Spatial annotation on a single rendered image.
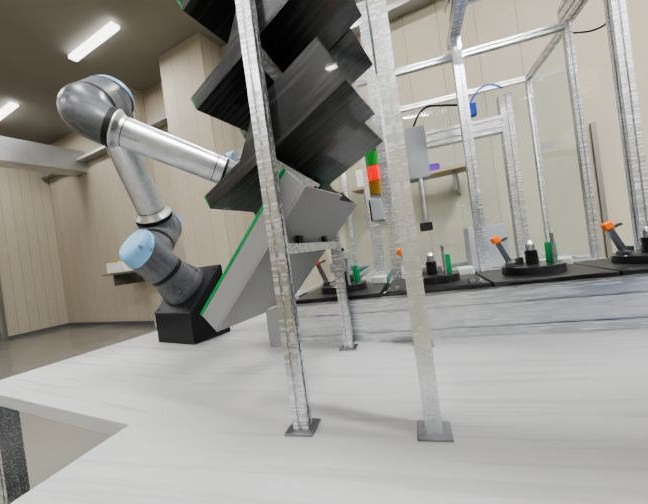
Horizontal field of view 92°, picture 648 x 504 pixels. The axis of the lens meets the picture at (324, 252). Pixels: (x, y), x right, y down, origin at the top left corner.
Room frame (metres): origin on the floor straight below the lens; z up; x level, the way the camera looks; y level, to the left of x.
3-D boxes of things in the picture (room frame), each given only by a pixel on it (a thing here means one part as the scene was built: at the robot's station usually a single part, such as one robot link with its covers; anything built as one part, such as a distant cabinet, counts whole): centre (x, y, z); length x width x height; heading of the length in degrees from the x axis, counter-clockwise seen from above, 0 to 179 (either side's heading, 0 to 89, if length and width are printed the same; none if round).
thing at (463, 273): (0.87, -0.29, 1.01); 0.24 x 0.24 x 0.13; 74
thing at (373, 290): (0.94, -0.05, 0.96); 0.24 x 0.24 x 0.02; 74
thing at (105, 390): (1.06, 0.45, 0.84); 0.90 x 0.70 x 0.03; 153
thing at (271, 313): (1.25, 0.03, 0.91); 0.89 x 0.06 x 0.11; 164
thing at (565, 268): (0.81, -0.53, 1.01); 0.24 x 0.24 x 0.13; 74
